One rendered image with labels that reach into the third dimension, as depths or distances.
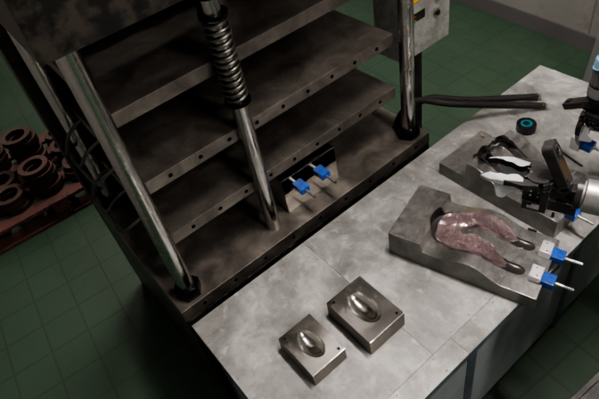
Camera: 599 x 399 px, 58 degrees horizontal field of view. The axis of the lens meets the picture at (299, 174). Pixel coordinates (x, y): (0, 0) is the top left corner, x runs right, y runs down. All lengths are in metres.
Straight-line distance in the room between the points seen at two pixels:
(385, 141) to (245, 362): 1.15
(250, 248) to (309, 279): 0.29
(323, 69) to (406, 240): 0.68
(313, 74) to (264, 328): 0.91
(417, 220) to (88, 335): 1.93
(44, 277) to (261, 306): 1.92
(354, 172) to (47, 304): 1.96
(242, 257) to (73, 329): 1.40
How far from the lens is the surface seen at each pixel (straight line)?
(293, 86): 1.93
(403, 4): 2.07
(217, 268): 2.07
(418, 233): 1.88
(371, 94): 2.27
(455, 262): 1.84
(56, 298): 3.42
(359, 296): 1.80
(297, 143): 2.07
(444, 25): 2.52
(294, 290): 1.92
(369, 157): 2.35
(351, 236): 2.03
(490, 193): 2.11
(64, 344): 3.20
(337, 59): 2.05
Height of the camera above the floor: 2.36
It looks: 43 degrees down
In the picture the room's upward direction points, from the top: 12 degrees counter-clockwise
